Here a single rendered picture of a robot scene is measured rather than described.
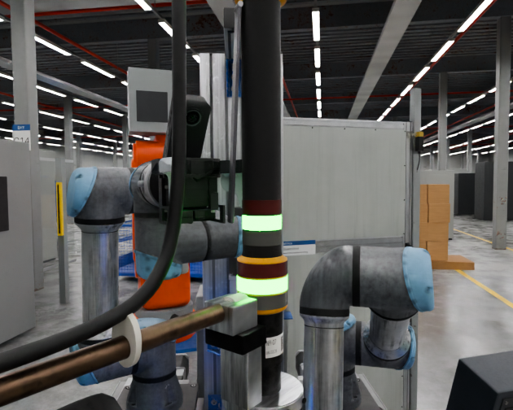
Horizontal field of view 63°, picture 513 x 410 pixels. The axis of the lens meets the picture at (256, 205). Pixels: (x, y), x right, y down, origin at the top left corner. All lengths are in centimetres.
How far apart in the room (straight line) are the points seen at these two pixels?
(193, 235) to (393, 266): 36
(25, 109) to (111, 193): 628
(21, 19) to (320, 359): 716
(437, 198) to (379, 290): 778
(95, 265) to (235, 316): 77
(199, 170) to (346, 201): 196
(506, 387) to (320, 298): 43
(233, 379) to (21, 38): 728
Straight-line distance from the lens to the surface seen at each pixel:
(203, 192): 51
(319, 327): 81
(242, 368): 35
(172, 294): 436
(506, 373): 108
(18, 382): 24
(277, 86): 35
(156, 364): 119
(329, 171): 238
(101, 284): 108
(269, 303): 35
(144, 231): 68
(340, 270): 78
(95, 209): 102
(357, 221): 247
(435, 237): 862
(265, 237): 34
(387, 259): 79
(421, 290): 79
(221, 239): 72
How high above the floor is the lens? 164
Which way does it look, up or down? 3 degrees down
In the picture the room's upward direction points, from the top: straight up
